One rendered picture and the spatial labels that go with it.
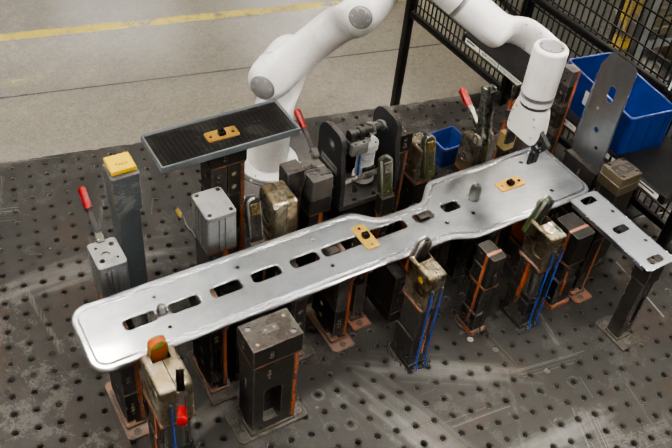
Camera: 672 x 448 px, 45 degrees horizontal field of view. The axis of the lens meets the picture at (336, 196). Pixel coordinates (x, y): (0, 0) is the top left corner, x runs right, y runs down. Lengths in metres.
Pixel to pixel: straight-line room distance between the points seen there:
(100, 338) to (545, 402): 1.10
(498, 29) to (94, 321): 1.12
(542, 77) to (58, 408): 1.39
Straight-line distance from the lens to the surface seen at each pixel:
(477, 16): 1.97
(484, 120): 2.26
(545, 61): 1.99
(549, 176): 2.33
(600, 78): 2.31
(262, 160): 2.47
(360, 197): 2.17
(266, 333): 1.77
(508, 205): 2.20
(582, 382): 2.26
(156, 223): 2.47
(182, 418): 1.60
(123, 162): 1.97
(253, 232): 1.98
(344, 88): 4.27
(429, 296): 1.94
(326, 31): 2.12
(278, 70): 2.21
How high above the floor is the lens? 2.42
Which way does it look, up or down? 42 degrees down
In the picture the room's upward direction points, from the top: 7 degrees clockwise
